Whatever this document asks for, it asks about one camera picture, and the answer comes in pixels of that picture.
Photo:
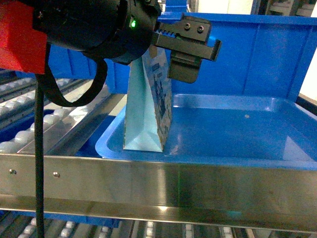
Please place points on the steel rack front rail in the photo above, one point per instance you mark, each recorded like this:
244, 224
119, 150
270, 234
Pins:
276, 199

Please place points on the flower gift bag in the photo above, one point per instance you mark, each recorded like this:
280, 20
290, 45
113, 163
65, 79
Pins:
148, 113

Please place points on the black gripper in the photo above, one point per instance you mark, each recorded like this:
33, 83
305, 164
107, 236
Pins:
134, 25

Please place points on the large blue plastic bin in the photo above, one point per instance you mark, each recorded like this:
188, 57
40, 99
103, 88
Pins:
242, 109

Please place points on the white roller track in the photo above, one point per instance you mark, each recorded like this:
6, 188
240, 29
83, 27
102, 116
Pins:
17, 115

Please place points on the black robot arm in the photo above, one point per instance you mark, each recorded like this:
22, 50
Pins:
74, 24

